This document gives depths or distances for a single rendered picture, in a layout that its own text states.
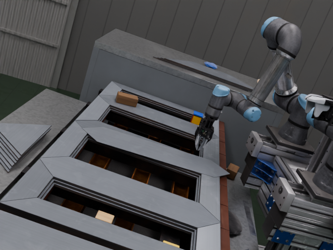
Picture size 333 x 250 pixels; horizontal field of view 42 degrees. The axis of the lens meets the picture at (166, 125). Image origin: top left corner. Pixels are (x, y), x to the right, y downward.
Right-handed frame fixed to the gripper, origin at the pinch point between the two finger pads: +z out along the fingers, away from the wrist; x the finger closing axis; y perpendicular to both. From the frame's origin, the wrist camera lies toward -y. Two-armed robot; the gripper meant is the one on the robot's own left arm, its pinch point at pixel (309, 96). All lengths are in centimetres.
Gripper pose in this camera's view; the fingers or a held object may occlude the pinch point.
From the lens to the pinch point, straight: 135.0
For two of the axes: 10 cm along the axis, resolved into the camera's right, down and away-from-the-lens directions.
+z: -8.3, -0.7, -5.6
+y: -2.5, 9.3, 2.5
